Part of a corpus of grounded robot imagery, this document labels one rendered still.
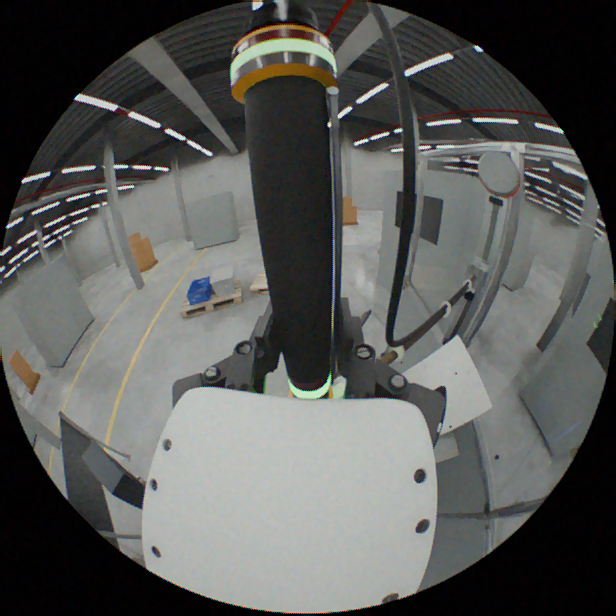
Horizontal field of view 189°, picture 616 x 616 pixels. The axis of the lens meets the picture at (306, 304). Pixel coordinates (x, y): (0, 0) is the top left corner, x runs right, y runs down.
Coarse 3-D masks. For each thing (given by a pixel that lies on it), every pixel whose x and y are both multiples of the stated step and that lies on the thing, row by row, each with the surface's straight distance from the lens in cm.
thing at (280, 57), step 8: (264, 56) 8; (272, 56) 8; (280, 56) 8; (288, 56) 8; (296, 56) 8; (304, 56) 8; (312, 56) 8; (248, 64) 9; (256, 64) 8; (264, 64) 8; (272, 64) 8; (312, 64) 8; (320, 64) 8; (328, 64) 9; (240, 72) 9; (248, 72) 8; (232, 80) 9; (336, 80) 9; (232, 88) 9
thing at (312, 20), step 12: (264, 0) 15; (276, 0) 13; (288, 0) 13; (252, 12) 12; (264, 12) 12; (276, 12) 11; (288, 12) 11; (300, 12) 12; (312, 12) 13; (252, 24) 11; (264, 24) 15; (276, 24) 15; (288, 24) 15; (300, 24) 15; (312, 24) 11
